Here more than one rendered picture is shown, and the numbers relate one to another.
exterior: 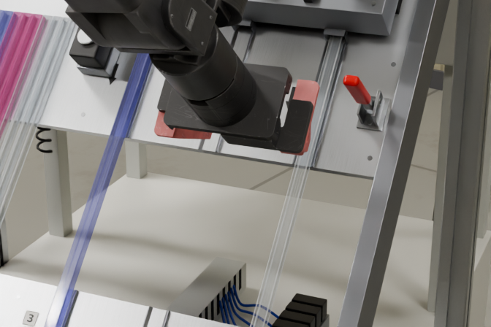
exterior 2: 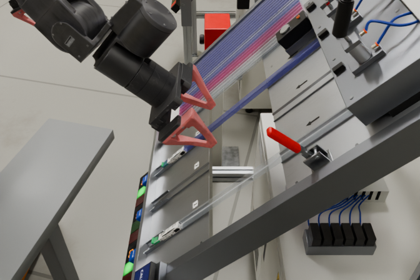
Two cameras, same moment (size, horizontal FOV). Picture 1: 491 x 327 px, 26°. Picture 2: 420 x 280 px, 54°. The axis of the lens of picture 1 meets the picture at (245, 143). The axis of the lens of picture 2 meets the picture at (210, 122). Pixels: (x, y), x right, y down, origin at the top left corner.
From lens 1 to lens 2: 0.87 m
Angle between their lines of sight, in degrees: 59
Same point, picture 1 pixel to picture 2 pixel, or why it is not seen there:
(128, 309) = (206, 157)
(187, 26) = (66, 44)
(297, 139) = (162, 135)
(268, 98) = (163, 105)
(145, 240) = not seen: hidden behind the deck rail
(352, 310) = (218, 237)
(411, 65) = (353, 153)
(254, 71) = (174, 88)
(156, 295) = not seen: hidden behind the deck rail
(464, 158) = not seen: outside the picture
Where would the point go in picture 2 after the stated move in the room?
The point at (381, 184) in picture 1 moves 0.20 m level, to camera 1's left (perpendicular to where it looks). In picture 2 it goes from (278, 199) to (224, 123)
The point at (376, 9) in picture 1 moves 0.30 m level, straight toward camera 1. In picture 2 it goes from (347, 103) to (127, 142)
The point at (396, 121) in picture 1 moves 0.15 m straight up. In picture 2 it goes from (315, 176) to (335, 92)
